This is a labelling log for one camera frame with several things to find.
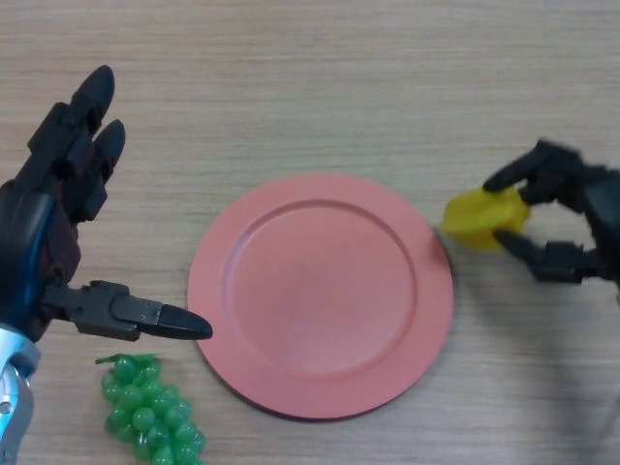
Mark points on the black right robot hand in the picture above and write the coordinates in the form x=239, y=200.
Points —
x=600, y=203

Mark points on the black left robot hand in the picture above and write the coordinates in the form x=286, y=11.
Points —
x=29, y=242

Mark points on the yellow starfruit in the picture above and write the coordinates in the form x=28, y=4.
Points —
x=484, y=218

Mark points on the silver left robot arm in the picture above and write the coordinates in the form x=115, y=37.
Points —
x=14, y=397

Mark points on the pink round plate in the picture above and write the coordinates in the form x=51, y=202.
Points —
x=322, y=298

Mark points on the green grape bunch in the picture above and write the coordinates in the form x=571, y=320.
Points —
x=155, y=416

